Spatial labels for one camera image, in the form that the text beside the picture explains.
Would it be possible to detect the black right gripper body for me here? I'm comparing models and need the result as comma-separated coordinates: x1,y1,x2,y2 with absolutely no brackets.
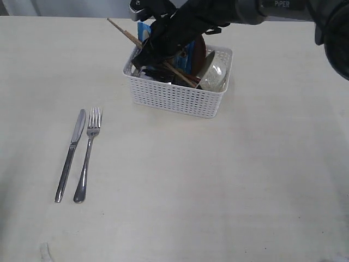
142,1,237,57

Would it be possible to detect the brown wooden chopstick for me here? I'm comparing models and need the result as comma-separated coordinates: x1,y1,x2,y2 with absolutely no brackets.
107,18,197,88
131,36,206,87

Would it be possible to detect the silver metal fork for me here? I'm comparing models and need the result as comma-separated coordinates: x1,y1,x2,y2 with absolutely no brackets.
73,107,102,203

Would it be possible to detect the silver table knife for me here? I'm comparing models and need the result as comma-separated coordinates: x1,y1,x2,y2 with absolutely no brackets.
55,109,86,203

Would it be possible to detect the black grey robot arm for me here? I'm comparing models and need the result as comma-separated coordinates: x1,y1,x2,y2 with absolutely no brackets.
129,1,348,79

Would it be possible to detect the brown wooden plate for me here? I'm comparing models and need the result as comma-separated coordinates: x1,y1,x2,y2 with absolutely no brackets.
188,35,206,76

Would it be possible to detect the blue chips snack bag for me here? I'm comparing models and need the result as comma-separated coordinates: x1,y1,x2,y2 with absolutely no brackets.
137,22,195,74

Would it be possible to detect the grey curtain backdrop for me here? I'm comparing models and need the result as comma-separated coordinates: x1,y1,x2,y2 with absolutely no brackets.
0,0,349,23

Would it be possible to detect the white speckled ceramic bowl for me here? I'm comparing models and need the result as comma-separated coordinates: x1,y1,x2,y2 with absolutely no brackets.
197,50,227,92

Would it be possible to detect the white perforated plastic basket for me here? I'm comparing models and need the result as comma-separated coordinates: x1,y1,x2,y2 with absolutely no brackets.
123,45,233,118

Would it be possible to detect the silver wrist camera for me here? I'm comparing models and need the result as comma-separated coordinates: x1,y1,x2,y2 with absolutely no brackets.
129,0,155,22

